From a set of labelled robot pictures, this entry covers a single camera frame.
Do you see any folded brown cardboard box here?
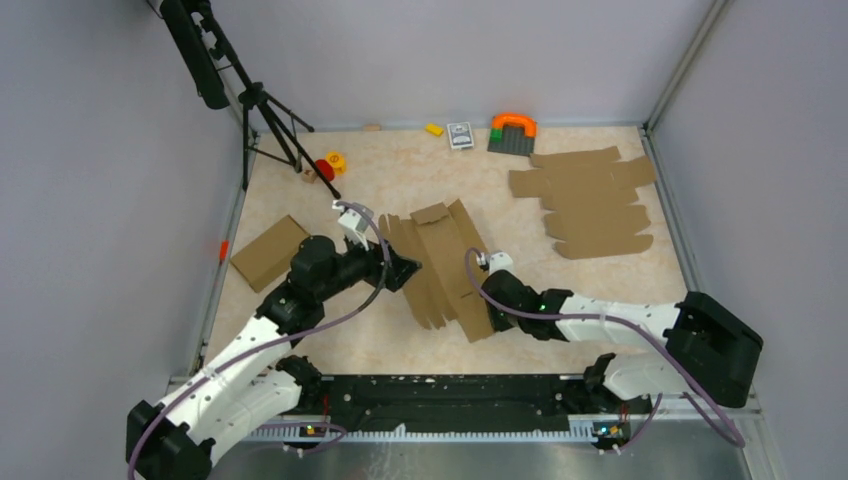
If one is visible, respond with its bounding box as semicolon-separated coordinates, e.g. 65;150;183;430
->
231;215;310;293

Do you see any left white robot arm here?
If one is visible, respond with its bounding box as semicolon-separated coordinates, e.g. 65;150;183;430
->
126;236;422;479

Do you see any orange U-shaped toy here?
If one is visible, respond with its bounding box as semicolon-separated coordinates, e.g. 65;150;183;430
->
491;112;538;138

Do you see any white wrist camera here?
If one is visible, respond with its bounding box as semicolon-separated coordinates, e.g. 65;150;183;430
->
476;251;514;275
332;200;369;251

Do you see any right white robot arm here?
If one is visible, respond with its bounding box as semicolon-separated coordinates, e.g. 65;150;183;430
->
481;270;763;412

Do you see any black camera tripod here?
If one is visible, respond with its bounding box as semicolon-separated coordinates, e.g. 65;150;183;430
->
148;0;342;200

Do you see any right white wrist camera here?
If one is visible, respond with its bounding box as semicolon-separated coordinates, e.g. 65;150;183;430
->
476;251;514;275

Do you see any red round disc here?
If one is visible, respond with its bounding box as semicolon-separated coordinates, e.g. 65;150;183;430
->
315;159;336;182

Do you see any playing card deck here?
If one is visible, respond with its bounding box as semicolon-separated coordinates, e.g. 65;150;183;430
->
446;122;474;150

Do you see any dark grey building plate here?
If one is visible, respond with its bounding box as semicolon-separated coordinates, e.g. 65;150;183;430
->
487;126;536;157

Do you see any orange clip on frame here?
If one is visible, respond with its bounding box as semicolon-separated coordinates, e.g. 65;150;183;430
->
218;240;230;263

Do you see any small wooden cube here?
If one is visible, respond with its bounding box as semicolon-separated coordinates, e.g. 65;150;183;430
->
301;170;318;184

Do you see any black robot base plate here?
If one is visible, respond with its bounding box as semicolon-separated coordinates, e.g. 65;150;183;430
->
283;374;652;434

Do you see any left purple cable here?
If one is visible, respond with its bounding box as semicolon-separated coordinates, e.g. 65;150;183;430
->
127;200;393;480

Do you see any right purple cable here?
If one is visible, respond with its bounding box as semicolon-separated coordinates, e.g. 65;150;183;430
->
463;247;747;455

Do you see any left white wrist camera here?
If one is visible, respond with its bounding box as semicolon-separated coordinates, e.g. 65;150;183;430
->
332;200;369;251

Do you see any yellow round disc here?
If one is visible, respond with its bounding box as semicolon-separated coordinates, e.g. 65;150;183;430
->
325;151;347;175

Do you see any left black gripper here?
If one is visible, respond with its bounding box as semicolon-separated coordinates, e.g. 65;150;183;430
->
316;229;421;302

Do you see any yellow toy block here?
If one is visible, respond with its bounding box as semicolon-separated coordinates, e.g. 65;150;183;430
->
425;123;444;137

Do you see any stack of flat cardboard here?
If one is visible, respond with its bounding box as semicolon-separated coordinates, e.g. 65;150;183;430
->
508;146;656;260

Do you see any purple cable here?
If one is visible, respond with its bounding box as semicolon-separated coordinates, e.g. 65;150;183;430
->
463;247;747;455
127;200;393;480

